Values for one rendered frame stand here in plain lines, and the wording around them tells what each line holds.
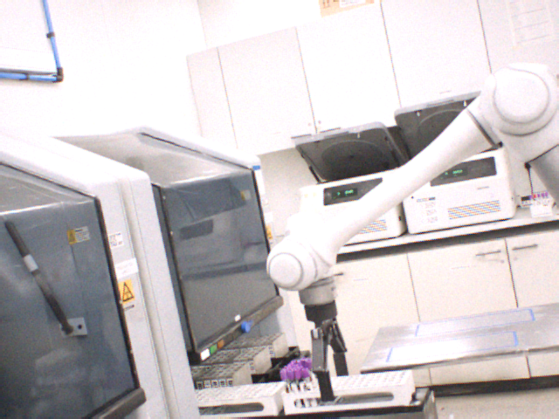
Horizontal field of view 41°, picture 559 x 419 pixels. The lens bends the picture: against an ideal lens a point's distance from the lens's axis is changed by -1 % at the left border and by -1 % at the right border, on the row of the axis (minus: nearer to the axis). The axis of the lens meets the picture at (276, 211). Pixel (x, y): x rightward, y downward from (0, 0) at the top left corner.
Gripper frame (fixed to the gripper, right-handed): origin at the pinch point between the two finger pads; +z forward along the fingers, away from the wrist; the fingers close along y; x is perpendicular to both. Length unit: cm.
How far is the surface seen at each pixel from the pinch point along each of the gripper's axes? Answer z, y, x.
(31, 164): -64, -32, 46
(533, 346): 3, 29, -44
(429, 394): 5.3, 4.3, -20.6
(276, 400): 1.2, -3.5, 14.0
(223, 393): -0.2, 0.5, 29.6
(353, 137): -62, 248, 47
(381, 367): 3.9, 25.0, -4.9
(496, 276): 23, 228, -18
